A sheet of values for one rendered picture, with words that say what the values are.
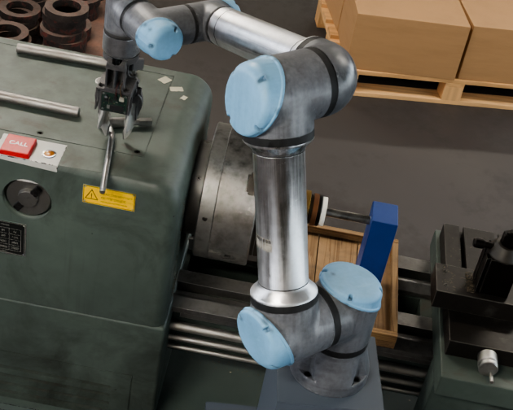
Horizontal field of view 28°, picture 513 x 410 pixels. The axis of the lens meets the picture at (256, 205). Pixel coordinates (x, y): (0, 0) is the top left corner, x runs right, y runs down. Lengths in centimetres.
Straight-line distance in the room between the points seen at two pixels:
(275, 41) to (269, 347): 52
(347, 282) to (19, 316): 88
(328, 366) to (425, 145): 298
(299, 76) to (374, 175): 292
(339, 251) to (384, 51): 246
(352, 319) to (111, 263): 63
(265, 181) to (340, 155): 293
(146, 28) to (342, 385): 74
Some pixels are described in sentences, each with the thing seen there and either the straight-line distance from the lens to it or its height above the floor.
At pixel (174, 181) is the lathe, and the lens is 210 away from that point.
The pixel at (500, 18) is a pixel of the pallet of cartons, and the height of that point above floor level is 43.
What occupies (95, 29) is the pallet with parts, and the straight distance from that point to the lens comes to 492.
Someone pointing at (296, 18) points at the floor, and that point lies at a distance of 563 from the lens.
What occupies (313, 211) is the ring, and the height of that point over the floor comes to 110.
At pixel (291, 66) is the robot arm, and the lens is 158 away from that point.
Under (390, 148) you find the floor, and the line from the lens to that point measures 468.
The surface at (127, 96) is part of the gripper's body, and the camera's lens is 204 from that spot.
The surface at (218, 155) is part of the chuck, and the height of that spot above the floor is 122.
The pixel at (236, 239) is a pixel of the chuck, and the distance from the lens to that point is 224.
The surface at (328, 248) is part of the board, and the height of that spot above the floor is 89.
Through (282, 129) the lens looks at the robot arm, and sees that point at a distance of 158.
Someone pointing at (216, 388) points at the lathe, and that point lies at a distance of 265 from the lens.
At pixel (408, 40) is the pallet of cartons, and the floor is 33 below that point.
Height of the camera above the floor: 248
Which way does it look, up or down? 37 degrees down
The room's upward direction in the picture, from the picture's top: 11 degrees clockwise
